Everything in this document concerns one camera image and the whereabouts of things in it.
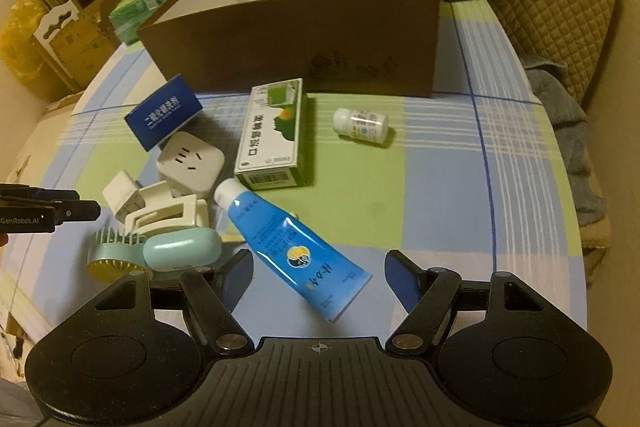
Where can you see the cream hair claw clip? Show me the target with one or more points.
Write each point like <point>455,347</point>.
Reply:
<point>167,214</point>

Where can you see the blue ointment tube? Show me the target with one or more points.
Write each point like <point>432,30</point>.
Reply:
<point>287,247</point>

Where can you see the grey blue cloth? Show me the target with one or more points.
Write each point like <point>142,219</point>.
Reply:
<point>570,142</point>

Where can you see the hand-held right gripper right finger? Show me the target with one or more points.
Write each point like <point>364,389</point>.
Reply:
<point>400,279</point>

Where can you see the white pill bottle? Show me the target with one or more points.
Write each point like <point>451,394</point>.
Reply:
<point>362,124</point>

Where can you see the checked tablecloth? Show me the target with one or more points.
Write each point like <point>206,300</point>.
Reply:
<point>440,187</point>

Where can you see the brown cardboard carton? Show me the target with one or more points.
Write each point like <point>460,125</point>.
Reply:
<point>75,47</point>

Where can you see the white cube socket adapter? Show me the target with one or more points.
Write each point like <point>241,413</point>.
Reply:
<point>190,162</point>

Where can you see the white charger plug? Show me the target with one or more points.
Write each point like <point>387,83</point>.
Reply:
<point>120,194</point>

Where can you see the green white medicine box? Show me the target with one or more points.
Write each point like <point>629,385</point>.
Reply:
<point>272,132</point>

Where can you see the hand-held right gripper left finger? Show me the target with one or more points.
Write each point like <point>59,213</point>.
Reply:
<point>235,277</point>

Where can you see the yellow plastic bag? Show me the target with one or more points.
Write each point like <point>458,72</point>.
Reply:
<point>20,42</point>

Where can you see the mint handheld fan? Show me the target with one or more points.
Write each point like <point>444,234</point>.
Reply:
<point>175,252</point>

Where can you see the white cardboard box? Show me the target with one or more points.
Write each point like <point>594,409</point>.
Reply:
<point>325,42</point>

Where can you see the blue medicine box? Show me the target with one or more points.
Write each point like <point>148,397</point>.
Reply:
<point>162,114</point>

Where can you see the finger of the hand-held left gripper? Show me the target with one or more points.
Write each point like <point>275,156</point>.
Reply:
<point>75,212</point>
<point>45,195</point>

